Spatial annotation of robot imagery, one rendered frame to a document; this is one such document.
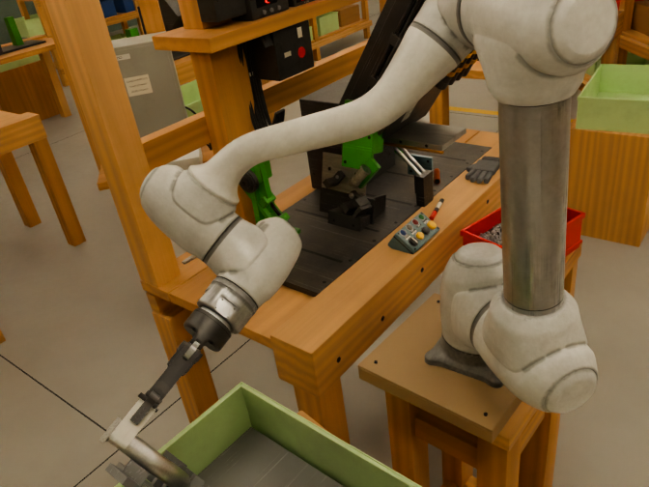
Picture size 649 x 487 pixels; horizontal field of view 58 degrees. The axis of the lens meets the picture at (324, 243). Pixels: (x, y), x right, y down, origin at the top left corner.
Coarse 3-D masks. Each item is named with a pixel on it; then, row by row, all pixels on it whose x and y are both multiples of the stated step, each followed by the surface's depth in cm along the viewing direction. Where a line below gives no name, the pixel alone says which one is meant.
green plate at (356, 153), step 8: (368, 136) 180; (376, 136) 183; (344, 144) 187; (352, 144) 185; (360, 144) 183; (368, 144) 181; (376, 144) 184; (344, 152) 187; (352, 152) 185; (360, 152) 183; (368, 152) 182; (376, 152) 185; (344, 160) 188; (352, 160) 186; (360, 160) 184
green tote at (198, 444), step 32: (224, 416) 122; (256, 416) 126; (288, 416) 116; (160, 448) 112; (192, 448) 118; (224, 448) 125; (288, 448) 123; (320, 448) 114; (352, 448) 107; (352, 480) 111; (384, 480) 103
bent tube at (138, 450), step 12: (120, 420) 86; (108, 432) 86; (132, 444) 87; (144, 444) 88; (132, 456) 87; (144, 456) 87; (156, 456) 88; (144, 468) 88; (156, 468) 88; (168, 468) 89; (180, 468) 102; (168, 480) 89; (180, 480) 90
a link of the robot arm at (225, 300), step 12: (216, 288) 96; (228, 288) 96; (204, 300) 95; (216, 300) 95; (228, 300) 95; (240, 300) 96; (216, 312) 94; (228, 312) 94; (240, 312) 96; (252, 312) 98; (228, 324) 96; (240, 324) 96
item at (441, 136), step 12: (396, 132) 192; (408, 132) 191; (420, 132) 190; (432, 132) 188; (444, 132) 187; (456, 132) 186; (384, 144) 192; (396, 144) 189; (408, 144) 186; (420, 144) 183; (432, 144) 180; (444, 144) 179
